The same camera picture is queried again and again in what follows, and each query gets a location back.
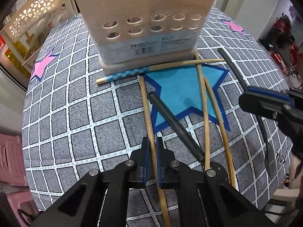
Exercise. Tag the beige flower-cut storage cart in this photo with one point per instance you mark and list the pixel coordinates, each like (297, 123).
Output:
(30, 7)

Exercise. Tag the person's right forearm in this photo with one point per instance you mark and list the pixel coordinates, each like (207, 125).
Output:
(297, 167)

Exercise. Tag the pink plastic stool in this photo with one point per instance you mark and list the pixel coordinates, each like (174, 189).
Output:
(9, 151)
(21, 201)

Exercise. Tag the yellow cooking oil bottle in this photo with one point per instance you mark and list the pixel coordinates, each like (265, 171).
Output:
(16, 49)

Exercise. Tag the beige utensil holder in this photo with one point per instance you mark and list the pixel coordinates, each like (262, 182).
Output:
(142, 2)

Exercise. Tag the pink star sticker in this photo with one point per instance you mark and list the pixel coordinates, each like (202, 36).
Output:
(234, 27)
(41, 67)

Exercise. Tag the red and black scooter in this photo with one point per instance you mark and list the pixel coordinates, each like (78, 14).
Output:
(281, 30)

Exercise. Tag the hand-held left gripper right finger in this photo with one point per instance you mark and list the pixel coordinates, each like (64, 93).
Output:
(159, 163)

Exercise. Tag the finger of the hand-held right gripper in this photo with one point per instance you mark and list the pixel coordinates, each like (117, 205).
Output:
(260, 104)

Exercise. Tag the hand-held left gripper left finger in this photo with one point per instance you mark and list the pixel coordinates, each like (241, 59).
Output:
(145, 160)

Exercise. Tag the plain wooden chopstick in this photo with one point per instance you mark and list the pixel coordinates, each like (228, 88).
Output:
(219, 123)
(146, 108)
(201, 99)

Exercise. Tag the blue patterned wooden chopstick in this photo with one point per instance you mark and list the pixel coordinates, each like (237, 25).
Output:
(127, 73)

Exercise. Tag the red plastic basket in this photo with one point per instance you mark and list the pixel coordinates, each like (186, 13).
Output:
(2, 42)

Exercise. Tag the blue star sticker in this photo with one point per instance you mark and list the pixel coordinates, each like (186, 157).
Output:
(180, 92)

